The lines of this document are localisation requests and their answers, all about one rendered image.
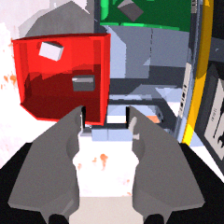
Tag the green open bin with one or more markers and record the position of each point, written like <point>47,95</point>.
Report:
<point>168,14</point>

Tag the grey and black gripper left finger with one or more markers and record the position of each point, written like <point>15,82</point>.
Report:
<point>40,179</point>

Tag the white rectangular block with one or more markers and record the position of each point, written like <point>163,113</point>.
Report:
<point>51,51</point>

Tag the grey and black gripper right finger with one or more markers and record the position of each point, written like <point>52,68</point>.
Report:
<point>170,179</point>

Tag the dark grey bin rack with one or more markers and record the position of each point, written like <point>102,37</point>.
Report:
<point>147,70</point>

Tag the yellow flat bar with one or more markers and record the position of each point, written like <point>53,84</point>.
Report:
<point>207,22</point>

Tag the red bin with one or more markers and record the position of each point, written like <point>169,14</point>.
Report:
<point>46,86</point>

